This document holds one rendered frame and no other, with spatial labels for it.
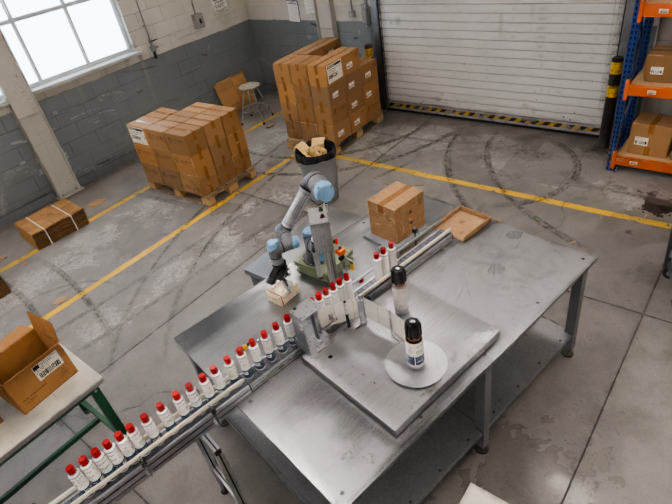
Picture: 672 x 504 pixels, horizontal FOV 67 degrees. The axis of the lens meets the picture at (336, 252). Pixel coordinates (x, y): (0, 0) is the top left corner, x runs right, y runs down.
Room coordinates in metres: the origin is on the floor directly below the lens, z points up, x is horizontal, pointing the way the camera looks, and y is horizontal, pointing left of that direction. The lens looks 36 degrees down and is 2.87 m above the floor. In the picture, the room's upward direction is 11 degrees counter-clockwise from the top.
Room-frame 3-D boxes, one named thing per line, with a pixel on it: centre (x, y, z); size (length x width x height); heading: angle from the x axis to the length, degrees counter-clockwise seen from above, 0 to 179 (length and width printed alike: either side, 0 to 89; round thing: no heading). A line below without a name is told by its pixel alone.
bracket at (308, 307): (1.97, 0.21, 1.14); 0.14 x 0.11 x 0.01; 126
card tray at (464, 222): (2.88, -0.89, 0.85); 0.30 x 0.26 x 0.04; 126
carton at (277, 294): (2.48, 0.37, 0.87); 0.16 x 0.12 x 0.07; 136
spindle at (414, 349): (1.70, -0.29, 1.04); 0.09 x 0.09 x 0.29
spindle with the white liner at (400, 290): (2.11, -0.31, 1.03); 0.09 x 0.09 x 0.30
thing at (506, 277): (2.29, -0.24, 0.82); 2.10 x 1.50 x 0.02; 126
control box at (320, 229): (2.30, 0.06, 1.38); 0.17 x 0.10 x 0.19; 1
